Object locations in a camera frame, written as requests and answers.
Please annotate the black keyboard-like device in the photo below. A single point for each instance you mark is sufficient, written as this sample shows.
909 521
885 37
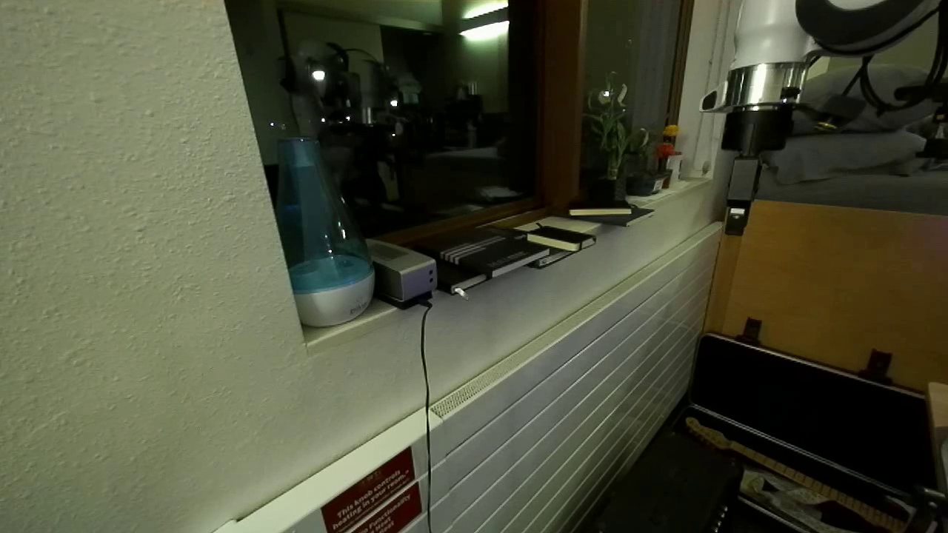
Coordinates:
472 258

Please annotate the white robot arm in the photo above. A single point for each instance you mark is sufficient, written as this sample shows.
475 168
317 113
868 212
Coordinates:
779 39

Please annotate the small grey box device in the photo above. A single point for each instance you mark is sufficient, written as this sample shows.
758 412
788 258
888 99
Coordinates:
400 273

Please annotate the black book white edges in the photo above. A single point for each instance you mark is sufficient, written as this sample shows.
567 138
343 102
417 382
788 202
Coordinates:
567 239

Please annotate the blue glass humidifier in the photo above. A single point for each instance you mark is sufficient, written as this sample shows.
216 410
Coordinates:
325 258

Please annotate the far black flat book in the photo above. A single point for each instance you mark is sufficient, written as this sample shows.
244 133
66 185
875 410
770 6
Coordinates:
608 213

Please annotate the white slatted radiator cover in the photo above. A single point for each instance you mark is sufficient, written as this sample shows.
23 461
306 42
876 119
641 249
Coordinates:
528 441

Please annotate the red warning sticker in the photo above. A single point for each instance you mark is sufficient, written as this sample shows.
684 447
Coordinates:
383 502

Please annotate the wooden panel board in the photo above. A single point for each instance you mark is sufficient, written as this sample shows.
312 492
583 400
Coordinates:
839 286

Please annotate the black open guitar case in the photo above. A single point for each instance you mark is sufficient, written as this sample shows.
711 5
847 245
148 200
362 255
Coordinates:
767 441

